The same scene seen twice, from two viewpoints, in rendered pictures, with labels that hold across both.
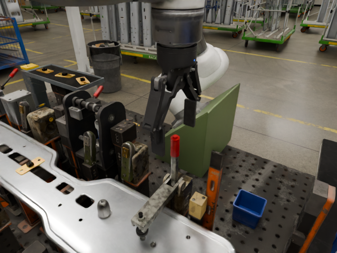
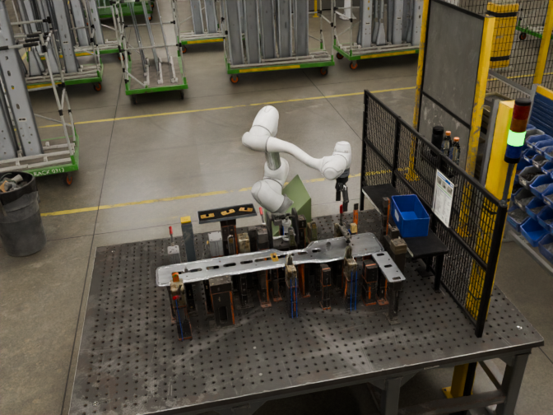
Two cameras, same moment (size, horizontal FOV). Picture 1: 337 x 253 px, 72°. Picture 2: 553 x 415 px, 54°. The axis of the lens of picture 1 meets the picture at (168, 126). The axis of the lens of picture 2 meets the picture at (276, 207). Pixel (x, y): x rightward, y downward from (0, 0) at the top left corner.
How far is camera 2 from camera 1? 3.02 m
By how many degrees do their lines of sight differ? 37
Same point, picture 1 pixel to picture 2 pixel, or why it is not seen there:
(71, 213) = (318, 254)
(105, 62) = (26, 207)
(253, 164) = (326, 221)
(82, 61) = not seen: outside the picture
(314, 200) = (386, 202)
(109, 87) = (36, 243)
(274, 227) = not seen: hidden behind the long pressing
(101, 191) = (316, 245)
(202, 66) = (282, 172)
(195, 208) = (354, 228)
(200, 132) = (307, 211)
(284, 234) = not seen: hidden behind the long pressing
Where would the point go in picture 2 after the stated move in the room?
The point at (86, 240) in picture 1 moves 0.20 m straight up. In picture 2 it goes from (335, 254) to (335, 226)
